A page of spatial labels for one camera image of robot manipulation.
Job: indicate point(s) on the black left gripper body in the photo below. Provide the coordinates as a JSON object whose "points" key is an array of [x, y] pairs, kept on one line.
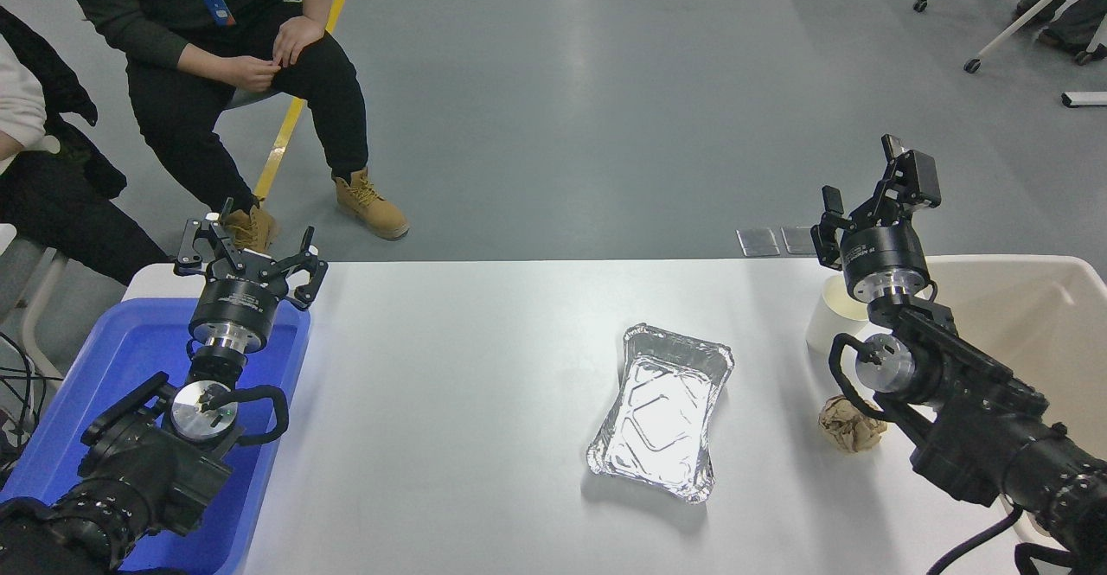
{"points": [[240, 303]]}

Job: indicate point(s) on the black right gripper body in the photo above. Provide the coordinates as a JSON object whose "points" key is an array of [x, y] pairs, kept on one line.
{"points": [[886, 251]]}

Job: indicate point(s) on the white paper cup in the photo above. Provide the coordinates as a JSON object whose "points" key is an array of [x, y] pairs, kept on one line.
{"points": [[828, 324]]}

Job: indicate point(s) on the person's right hand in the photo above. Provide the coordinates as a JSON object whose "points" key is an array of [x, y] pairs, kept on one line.
{"points": [[252, 73]]}

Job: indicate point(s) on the person's left hand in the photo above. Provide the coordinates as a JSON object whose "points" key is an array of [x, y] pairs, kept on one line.
{"points": [[298, 37]]}

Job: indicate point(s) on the silver floor plate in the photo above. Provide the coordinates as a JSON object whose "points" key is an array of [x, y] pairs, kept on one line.
{"points": [[797, 240], [758, 241]]}

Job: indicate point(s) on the blue plastic tray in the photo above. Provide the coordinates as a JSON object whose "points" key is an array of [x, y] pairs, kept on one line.
{"points": [[130, 350]]}

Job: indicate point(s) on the large pale bin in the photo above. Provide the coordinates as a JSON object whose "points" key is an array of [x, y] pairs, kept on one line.
{"points": [[1020, 316]]}

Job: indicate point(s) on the person in black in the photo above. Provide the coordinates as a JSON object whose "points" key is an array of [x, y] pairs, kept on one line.
{"points": [[52, 212]]}

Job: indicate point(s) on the crumpled tan paper ball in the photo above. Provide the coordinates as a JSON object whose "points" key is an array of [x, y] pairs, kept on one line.
{"points": [[843, 428]]}

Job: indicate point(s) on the white floor bar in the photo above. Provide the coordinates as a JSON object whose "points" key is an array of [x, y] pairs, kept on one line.
{"points": [[1085, 99]]}

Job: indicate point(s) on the grey wheeled chair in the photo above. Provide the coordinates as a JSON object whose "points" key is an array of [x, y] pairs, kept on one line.
{"points": [[43, 298]]}

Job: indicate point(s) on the distant seated person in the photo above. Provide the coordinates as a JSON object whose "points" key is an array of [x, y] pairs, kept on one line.
{"points": [[1081, 22]]}

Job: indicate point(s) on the silver foil tray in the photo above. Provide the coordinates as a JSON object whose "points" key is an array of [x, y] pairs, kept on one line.
{"points": [[662, 415]]}

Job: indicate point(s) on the white wheeled chair frame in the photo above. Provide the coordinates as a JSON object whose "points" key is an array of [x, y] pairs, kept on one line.
{"points": [[972, 65]]}

